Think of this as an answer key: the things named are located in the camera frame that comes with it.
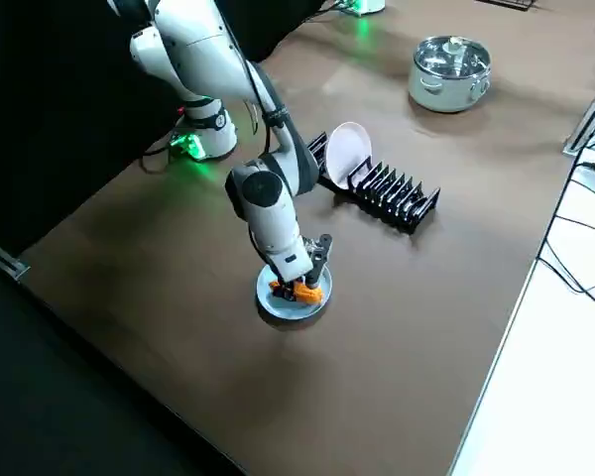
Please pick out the aluminium frame rail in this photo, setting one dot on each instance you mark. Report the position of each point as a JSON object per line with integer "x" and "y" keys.
{"x": 587, "y": 114}
{"x": 5, "y": 258}

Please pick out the light blue plate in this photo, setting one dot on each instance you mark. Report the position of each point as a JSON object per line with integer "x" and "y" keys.
{"x": 287, "y": 312}

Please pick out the pale green cooking pot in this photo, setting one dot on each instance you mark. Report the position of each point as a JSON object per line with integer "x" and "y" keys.
{"x": 436, "y": 94}

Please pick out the black dish rack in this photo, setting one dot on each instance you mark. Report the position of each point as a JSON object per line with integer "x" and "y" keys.
{"x": 401, "y": 203}

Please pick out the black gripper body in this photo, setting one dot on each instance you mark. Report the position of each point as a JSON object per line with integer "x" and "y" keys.
{"x": 315, "y": 248}

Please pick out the white plate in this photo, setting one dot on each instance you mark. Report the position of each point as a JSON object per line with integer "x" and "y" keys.
{"x": 347, "y": 154}

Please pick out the glass pot lid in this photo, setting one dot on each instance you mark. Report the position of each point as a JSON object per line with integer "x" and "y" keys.
{"x": 441, "y": 62}

